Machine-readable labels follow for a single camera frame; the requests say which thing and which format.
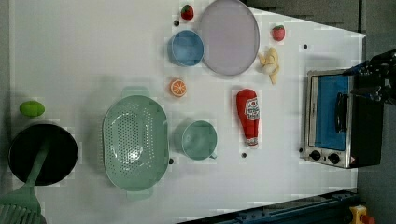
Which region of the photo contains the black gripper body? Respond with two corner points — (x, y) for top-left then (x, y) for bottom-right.
(343, 49), (396, 105)

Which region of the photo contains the red plush ketchup bottle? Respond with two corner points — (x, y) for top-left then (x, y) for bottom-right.
(236, 89), (260, 147)

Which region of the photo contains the green oval strainer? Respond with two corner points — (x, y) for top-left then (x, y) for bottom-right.
(102, 87), (169, 201)

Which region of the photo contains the silver black toaster oven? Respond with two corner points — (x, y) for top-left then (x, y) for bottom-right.
(304, 70), (384, 169)

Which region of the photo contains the light red strawberry toy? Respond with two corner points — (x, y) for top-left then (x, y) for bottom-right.
(272, 25), (286, 41)

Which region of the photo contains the peeled banana toy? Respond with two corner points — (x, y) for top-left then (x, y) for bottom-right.
(258, 48), (279, 85)

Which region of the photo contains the yellow red emergency button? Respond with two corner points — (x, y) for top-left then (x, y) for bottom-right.
(349, 205), (375, 224)

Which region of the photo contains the purple round plate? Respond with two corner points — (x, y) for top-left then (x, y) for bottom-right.
(200, 0), (260, 76)

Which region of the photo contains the blue bowl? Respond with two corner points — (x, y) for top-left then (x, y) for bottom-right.
(167, 30), (205, 66)

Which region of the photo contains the green cup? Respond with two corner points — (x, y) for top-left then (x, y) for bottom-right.
(181, 120), (218, 161)

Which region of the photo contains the dark red strawberry toy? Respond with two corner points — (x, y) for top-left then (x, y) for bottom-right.
(180, 5), (194, 21)

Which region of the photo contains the orange slice toy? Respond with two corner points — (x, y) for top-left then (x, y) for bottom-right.
(169, 78), (187, 97)

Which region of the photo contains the black pot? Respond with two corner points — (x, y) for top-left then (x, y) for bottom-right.
(7, 122), (78, 187)

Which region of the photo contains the green lime toy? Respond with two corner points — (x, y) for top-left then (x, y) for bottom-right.
(20, 101), (45, 118)

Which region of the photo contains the green spatula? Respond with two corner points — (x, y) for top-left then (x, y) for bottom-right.
(0, 142), (50, 224)

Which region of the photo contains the blue metal frame rail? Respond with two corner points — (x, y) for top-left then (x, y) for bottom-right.
(178, 190), (361, 224)

